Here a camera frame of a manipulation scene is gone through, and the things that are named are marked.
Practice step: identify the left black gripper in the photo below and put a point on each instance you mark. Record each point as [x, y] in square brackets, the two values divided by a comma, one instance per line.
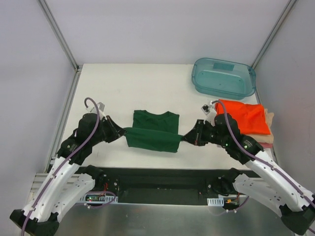
[112, 130]

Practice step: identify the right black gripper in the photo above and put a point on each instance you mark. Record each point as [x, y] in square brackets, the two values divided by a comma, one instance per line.
[198, 133]

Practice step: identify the green t shirt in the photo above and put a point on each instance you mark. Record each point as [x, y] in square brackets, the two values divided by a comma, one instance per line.
[154, 132]

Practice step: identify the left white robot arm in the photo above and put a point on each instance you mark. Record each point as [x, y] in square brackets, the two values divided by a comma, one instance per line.
[43, 214]

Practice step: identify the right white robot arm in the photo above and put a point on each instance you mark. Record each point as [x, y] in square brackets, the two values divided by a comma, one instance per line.
[293, 203]

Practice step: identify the orange folded t shirt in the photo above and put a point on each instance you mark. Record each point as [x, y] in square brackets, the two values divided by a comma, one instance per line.
[250, 118]

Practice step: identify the teal plastic bin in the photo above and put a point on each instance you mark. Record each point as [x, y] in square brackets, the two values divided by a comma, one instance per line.
[223, 78]

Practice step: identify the beige folded t shirt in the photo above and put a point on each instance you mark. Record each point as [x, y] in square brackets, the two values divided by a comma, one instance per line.
[267, 139]

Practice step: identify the pink folded t shirt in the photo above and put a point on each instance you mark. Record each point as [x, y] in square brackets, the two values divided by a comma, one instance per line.
[266, 145]

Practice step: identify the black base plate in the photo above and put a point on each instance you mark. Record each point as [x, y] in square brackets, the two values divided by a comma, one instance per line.
[163, 186]

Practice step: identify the left aluminium side rail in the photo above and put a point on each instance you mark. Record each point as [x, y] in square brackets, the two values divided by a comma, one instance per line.
[39, 98]

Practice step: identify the left white cable duct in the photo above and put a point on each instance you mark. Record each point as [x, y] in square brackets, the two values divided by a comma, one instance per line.
[98, 199]

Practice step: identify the white cable duct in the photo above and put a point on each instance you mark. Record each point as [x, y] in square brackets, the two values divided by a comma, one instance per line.
[215, 202]
[98, 199]

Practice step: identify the right white cable duct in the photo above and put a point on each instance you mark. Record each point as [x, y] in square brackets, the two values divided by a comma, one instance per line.
[215, 202]

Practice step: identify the left aluminium frame post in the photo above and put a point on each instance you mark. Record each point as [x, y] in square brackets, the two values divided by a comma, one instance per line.
[58, 34]

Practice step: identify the aluminium frame post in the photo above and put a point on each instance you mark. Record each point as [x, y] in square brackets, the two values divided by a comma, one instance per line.
[274, 31]
[58, 34]

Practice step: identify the right aluminium frame post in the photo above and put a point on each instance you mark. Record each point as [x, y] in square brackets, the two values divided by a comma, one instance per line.
[274, 31]

